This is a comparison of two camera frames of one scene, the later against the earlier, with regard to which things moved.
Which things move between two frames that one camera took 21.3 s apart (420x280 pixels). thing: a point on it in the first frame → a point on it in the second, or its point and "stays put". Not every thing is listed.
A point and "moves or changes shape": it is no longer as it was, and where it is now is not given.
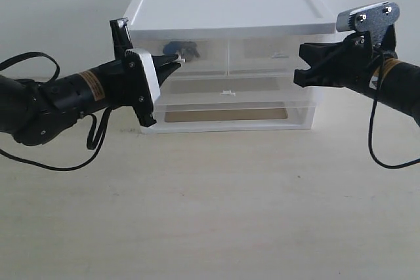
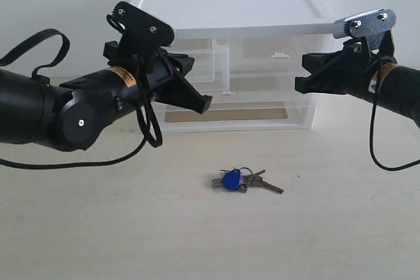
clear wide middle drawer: [233, 90] stays put
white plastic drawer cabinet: [239, 41] stays put
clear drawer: [203, 57] moves or changes shape
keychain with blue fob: [188, 50] → [239, 179]
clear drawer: [267, 56] stays put
